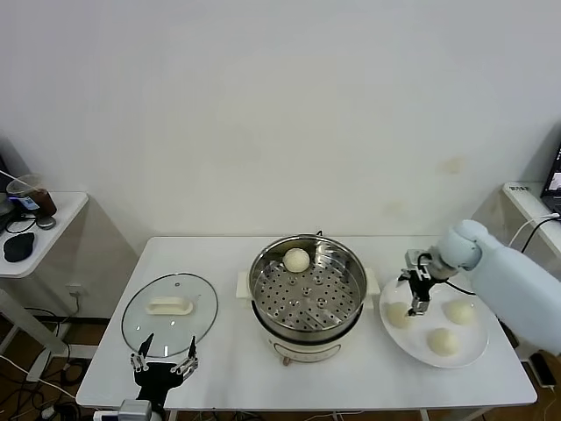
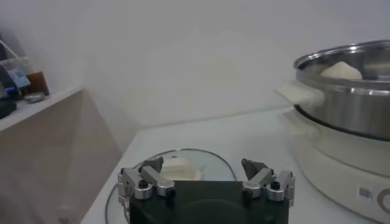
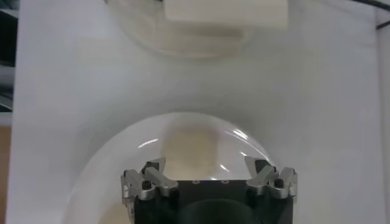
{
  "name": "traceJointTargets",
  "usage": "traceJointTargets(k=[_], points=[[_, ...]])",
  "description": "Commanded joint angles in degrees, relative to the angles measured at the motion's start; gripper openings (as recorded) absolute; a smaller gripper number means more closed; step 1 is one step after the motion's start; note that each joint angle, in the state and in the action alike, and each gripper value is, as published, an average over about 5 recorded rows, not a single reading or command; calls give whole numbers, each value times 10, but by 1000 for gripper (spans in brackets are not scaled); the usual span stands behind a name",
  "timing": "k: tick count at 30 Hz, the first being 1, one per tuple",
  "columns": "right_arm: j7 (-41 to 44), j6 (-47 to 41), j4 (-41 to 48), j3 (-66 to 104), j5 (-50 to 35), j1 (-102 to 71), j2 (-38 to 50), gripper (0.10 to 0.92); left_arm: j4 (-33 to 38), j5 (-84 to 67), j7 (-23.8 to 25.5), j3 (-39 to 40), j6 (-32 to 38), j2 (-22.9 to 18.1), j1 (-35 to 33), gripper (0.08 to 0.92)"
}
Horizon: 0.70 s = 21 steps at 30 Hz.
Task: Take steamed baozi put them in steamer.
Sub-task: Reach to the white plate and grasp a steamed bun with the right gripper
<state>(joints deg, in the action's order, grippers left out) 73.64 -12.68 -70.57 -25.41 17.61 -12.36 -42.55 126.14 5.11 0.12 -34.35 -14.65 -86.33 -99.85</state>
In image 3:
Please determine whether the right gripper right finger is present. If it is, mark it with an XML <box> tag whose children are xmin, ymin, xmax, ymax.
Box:
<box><xmin>244</xmin><ymin>156</ymin><xmax>298</xmax><ymax>200</ymax></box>

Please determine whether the white round plate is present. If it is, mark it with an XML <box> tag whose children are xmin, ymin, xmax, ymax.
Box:
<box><xmin>60</xmin><ymin>111</ymin><xmax>285</xmax><ymax>224</ymax></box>

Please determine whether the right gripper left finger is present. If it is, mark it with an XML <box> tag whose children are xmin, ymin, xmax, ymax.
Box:
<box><xmin>121</xmin><ymin>157</ymin><xmax>179</xmax><ymax>220</ymax></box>

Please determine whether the white steamed baozi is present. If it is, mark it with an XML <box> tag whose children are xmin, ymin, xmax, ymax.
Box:
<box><xmin>161</xmin><ymin>126</ymin><xmax>221</xmax><ymax>181</ymax></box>

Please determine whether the cream electric cooker base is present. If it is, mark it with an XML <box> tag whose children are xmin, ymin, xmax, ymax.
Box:
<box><xmin>105</xmin><ymin>0</ymin><xmax>290</xmax><ymax>59</ymax></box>

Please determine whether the black cooker power cord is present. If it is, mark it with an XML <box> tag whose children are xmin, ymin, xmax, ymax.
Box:
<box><xmin>350</xmin><ymin>0</ymin><xmax>390</xmax><ymax>30</ymax></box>

